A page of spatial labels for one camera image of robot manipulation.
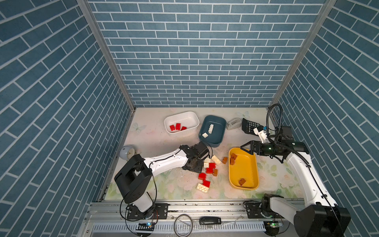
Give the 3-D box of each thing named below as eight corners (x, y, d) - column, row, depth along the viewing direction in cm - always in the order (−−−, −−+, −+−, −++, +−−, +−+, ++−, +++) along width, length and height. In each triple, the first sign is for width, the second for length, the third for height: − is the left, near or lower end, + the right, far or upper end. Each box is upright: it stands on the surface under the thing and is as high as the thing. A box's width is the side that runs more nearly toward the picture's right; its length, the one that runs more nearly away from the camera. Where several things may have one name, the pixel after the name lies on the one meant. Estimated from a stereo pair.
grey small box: (228, 131, 108) (228, 128, 106) (223, 125, 112) (224, 122, 109) (242, 125, 112) (243, 122, 109) (237, 119, 115) (238, 116, 113)
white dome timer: (124, 161, 93) (118, 154, 86) (127, 152, 97) (121, 145, 90) (134, 161, 93) (128, 154, 86) (136, 152, 97) (131, 145, 90)
